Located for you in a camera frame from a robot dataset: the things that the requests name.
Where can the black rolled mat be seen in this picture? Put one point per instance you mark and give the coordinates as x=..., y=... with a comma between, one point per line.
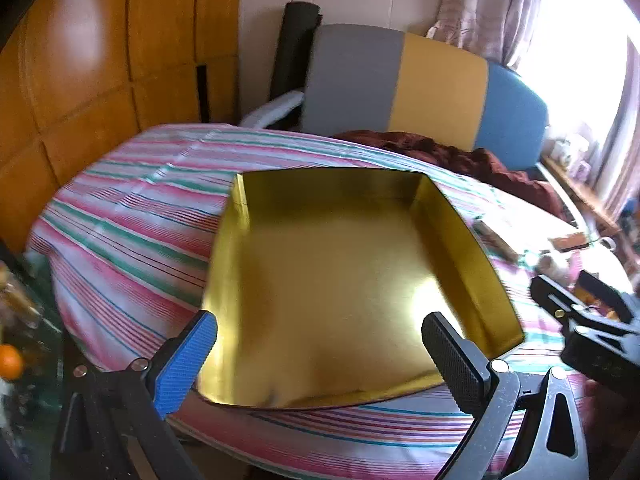
x=295, y=45

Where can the gold box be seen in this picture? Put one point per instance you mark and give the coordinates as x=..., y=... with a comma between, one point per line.
x=325, y=285

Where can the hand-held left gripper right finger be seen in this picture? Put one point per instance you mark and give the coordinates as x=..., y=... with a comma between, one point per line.
x=450, y=355

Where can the white boxes on desk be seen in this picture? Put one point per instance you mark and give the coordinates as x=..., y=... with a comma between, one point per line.
x=570, y=152

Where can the striped tablecloth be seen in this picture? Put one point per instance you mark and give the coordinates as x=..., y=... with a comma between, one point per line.
x=130, y=220

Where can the patterned curtain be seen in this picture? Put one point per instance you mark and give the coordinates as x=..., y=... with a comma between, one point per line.
x=480, y=5
x=617, y=150

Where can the dark red blanket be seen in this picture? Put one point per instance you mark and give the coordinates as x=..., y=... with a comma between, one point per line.
x=450, y=155

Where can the grey yellow blue chair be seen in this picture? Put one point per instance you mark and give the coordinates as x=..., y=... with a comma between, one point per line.
x=350, y=80

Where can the orange fruit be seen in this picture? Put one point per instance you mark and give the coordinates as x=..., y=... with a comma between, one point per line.
x=10, y=362

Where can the glass side table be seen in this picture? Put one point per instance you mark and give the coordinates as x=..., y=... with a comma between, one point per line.
x=30, y=410

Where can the small brown item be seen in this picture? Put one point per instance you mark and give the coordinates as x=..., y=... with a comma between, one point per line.
x=570, y=243

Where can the wooden wardrobe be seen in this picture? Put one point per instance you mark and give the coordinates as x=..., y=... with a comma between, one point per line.
x=90, y=60

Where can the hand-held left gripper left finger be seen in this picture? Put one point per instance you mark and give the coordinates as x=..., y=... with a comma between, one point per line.
x=186, y=360

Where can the window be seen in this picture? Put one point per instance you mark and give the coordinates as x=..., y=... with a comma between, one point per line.
x=575, y=35

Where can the wooden desk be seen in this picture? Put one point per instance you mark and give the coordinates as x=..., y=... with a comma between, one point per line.
x=580, y=192

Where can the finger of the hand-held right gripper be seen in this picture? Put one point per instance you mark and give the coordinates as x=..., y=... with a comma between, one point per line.
x=595, y=355
x=550, y=297

